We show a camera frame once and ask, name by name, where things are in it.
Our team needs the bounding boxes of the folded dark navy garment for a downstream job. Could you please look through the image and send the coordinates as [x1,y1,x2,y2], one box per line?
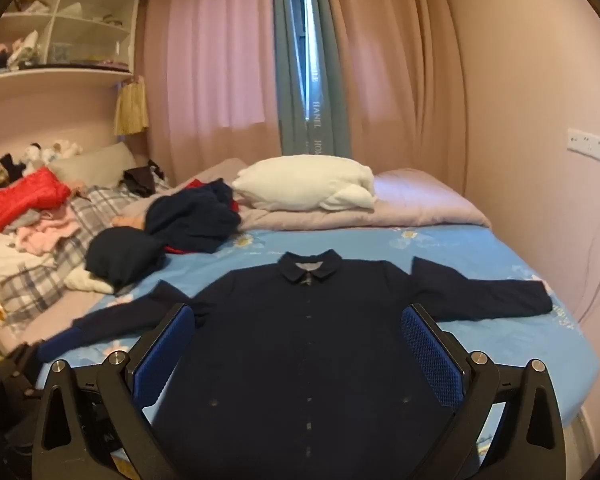
[85,226,167,295]

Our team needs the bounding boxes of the blue floral bed sheet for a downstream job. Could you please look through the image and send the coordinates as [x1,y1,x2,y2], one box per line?
[35,225,598,461]

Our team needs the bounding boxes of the black crumpled garment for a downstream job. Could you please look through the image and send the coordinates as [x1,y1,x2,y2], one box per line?
[124,160,166,196]

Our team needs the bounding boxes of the lilac quilt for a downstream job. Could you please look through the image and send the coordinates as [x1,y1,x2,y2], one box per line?
[111,157,493,233]

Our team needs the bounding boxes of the grey plaid blanket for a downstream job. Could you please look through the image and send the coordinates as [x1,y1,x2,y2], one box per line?
[0,185,171,333]

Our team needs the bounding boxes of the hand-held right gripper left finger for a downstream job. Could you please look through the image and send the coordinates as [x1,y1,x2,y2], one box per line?
[31,302,197,480]

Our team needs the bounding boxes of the grey pillow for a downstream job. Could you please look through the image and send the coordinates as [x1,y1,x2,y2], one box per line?
[47,141,138,188]

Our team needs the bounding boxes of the white wall outlet strip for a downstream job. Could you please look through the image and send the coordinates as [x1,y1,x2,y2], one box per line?
[566,128,600,167]

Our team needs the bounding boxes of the pink curtain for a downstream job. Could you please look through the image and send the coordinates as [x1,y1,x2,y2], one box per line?
[320,0,468,186]
[137,0,286,173]

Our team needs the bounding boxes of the window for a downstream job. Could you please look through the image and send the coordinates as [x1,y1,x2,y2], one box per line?
[286,0,311,126]

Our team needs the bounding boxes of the red padded jacket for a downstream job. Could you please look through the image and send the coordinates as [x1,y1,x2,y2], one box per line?
[0,167,72,233]

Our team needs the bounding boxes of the white plush toys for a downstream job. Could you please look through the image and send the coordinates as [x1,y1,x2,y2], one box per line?
[20,139,83,168]

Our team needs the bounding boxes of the yellow hanging garment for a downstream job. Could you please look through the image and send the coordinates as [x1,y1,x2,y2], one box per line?
[114,77,150,136]

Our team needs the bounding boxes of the navy button-up shirt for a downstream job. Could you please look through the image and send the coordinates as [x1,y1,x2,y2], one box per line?
[37,249,553,480]

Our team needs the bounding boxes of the white fluffy garment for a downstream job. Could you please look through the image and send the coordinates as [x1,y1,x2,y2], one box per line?
[62,265,131,295]

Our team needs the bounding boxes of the blue-grey curtain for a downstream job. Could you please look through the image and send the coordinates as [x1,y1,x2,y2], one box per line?
[272,0,353,158]

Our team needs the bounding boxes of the white pillow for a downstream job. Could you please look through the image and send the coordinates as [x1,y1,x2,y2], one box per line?
[231,156,377,212]

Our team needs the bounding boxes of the crumpled white cloth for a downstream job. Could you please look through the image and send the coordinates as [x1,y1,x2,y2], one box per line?
[7,30,41,68]

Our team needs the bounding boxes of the white shelf unit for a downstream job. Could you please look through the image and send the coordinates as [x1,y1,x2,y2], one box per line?
[0,0,141,96]

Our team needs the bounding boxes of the crumpled navy clothes pile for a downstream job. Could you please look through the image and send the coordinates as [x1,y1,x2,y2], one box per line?
[145,178,242,255]

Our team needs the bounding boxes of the thin wall cable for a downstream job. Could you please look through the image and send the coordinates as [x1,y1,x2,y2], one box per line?
[577,165,600,321]

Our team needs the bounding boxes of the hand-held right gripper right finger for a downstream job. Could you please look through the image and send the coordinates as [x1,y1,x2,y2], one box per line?
[401,302,567,480]

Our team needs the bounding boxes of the pink garment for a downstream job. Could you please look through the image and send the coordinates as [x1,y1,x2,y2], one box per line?
[15,207,83,256]

